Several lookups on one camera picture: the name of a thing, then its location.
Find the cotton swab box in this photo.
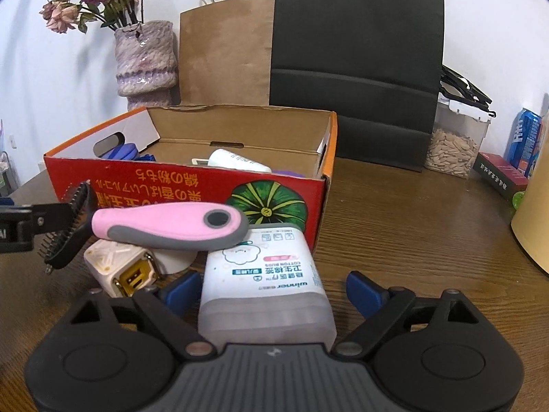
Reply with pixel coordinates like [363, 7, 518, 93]
[197, 224, 337, 348]

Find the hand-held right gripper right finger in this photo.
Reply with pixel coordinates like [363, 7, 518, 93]
[331, 271, 492, 358]

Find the cream cube charger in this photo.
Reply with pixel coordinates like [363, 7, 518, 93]
[83, 239, 163, 299]

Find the clear container of seeds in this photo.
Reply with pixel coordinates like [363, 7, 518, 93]
[424, 94, 491, 180]

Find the small white bottle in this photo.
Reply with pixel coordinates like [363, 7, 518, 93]
[153, 249, 198, 274]

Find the black glasses pile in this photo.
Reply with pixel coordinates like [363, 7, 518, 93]
[440, 64, 497, 117]

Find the pink handled pet brush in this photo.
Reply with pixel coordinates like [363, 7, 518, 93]
[40, 181, 249, 275]

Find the mottled pink ceramic vase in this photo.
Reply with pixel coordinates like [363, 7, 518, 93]
[114, 21, 178, 111]

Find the white plastic tube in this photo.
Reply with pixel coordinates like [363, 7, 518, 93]
[208, 149, 272, 173]

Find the blue round lid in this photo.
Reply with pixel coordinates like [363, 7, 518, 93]
[101, 143, 140, 161]

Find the beige cylinder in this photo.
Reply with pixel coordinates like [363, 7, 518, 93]
[510, 161, 549, 277]

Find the black paper bag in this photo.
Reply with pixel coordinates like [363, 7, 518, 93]
[269, 0, 444, 173]

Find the brown paper bag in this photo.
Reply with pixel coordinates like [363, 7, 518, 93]
[179, 0, 276, 106]

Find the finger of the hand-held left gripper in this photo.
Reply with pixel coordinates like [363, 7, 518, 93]
[0, 201, 89, 255]

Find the red cardboard box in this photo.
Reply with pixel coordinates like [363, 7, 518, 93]
[43, 105, 339, 262]

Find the blue drink can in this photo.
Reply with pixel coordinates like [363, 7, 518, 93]
[505, 108, 543, 178]

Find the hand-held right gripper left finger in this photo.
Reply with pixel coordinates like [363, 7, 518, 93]
[62, 271, 215, 359]

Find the dark red flat box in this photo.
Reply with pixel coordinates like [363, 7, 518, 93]
[472, 152, 529, 200]

